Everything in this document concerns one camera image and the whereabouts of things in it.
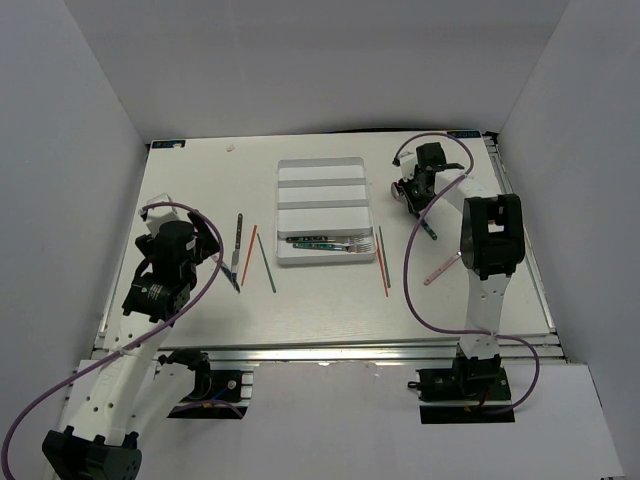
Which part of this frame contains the dark handled table knife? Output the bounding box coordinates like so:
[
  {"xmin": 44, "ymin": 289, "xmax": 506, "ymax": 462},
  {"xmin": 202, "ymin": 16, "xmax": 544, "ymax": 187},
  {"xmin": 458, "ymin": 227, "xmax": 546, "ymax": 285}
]
[{"xmin": 230, "ymin": 213, "xmax": 243, "ymax": 293}]

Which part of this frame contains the green chopstick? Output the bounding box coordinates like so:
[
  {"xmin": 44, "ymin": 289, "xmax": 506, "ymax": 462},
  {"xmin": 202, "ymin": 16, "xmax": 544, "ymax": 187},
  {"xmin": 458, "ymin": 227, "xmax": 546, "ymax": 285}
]
[
  {"xmin": 256, "ymin": 232, "xmax": 277, "ymax": 294},
  {"xmin": 377, "ymin": 225, "xmax": 391, "ymax": 290}
]

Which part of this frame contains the orange chopstick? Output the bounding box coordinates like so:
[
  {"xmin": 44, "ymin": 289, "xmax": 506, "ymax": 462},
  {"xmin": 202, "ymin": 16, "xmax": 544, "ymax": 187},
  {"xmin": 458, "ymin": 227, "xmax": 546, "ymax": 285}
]
[
  {"xmin": 374, "ymin": 232, "xmax": 389, "ymax": 298},
  {"xmin": 240, "ymin": 224, "xmax": 258, "ymax": 287}
]

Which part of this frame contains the teal handled fork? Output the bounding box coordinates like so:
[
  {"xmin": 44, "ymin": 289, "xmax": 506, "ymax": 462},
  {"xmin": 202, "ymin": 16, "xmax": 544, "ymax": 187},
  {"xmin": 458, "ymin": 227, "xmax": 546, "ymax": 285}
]
[
  {"xmin": 292, "ymin": 242, "xmax": 373, "ymax": 254},
  {"xmin": 286, "ymin": 234, "xmax": 366, "ymax": 244}
]

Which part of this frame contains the pink handled spoon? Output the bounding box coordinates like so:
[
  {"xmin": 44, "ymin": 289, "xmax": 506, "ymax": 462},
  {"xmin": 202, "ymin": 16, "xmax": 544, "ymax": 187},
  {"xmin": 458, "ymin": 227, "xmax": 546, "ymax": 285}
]
[{"xmin": 423, "ymin": 252, "xmax": 461, "ymax": 286}]

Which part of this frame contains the teal handled spoon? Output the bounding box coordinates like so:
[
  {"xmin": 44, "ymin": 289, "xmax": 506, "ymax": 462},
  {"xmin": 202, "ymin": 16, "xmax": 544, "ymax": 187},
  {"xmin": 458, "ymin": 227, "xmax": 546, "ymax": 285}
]
[{"xmin": 390, "ymin": 182, "xmax": 438, "ymax": 240}]

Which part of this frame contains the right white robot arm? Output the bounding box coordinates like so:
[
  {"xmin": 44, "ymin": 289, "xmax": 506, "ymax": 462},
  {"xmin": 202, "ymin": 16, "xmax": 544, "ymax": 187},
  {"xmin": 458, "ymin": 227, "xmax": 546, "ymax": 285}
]
[{"xmin": 392, "ymin": 142, "xmax": 525, "ymax": 399}]

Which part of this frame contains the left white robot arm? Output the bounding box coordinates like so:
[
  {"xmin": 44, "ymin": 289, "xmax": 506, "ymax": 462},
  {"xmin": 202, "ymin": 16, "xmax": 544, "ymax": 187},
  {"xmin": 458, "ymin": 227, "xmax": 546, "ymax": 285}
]
[{"xmin": 42, "ymin": 202, "xmax": 222, "ymax": 479}]

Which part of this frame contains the right blue corner label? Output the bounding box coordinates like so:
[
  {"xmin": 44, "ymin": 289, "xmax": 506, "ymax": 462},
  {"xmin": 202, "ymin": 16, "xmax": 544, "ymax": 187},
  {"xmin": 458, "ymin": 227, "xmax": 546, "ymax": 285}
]
[{"xmin": 447, "ymin": 130, "xmax": 482, "ymax": 139}]

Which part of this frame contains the blue corner label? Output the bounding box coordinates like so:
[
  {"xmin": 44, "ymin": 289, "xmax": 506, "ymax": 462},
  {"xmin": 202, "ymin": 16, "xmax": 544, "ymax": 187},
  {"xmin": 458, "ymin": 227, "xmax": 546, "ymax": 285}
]
[
  {"xmin": 447, "ymin": 130, "xmax": 482, "ymax": 139},
  {"xmin": 151, "ymin": 139, "xmax": 186, "ymax": 149}
]

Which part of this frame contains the white four-compartment cutlery tray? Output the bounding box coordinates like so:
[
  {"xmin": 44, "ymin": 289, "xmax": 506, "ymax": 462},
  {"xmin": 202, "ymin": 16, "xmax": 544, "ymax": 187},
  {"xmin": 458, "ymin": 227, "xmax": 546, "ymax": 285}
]
[{"xmin": 275, "ymin": 157, "xmax": 377, "ymax": 267}]

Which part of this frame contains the left blue corner label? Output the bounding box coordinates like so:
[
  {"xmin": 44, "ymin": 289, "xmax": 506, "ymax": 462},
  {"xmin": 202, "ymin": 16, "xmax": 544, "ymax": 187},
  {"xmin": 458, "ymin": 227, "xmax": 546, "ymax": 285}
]
[{"xmin": 151, "ymin": 139, "xmax": 186, "ymax": 149}]

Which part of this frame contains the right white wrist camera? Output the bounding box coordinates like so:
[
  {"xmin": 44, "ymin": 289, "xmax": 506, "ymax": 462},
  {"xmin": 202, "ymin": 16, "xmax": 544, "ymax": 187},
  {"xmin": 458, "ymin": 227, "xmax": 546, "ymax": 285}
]
[{"xmin": 392, "ymin": 151, "xmax": 418, "ymax": 183}]

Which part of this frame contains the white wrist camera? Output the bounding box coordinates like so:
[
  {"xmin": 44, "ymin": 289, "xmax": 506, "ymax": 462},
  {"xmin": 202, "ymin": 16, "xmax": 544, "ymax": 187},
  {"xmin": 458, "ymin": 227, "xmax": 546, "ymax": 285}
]
[
  {"xmin": 392, "ymin": 151, "xmax": 418, "ymax": 183},
  {"xmin": 138, "ymin": 193, "xmax": 180, "ymax": 237}
]

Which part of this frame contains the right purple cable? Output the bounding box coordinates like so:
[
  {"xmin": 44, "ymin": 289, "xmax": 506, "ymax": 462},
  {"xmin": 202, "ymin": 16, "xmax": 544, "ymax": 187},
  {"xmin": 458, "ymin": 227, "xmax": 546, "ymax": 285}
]
[{"xmin": 392, "ymin": 132, "xmax": 542, "ymax": 414}]

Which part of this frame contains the purple cable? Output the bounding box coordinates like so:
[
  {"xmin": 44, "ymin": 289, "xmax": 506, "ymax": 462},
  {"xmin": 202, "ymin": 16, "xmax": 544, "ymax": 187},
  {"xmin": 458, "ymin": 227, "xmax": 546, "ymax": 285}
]
[
  {"xmin": 2, "ymin": 202, "xmax": 224, "ymax": 471},
  {"xmin": 392, "ymin": 132, "xmax": 542, "ymax": 414}
]

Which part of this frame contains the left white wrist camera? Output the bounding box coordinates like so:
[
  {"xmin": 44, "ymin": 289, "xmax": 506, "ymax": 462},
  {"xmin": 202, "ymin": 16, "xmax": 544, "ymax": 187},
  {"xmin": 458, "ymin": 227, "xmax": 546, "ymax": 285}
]
[{"xmin": 138, "ymin": 193, "xmax": 180, "ymax": 237}]

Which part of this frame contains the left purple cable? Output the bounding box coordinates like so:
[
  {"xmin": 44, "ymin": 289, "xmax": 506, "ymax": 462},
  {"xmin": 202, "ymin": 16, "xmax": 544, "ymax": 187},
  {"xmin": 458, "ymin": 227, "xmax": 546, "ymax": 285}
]
[{"xmin": 2, "ymin": 202, "xmax": 224, "ymax": 471}]

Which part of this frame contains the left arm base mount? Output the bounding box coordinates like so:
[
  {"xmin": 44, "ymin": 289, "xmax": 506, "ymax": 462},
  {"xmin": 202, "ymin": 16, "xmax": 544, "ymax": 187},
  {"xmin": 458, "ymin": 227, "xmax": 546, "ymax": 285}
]
[{"xmin": 158, "ymin": 348, "xmax": 248, "ymax": 420}]

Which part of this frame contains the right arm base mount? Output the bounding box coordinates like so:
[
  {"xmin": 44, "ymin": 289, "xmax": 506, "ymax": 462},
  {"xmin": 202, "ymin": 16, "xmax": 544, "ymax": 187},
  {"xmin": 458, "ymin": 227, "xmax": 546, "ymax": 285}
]
[{"xmin": 407, "ymin": 367, "xmax": 515, "ymax": 425}]

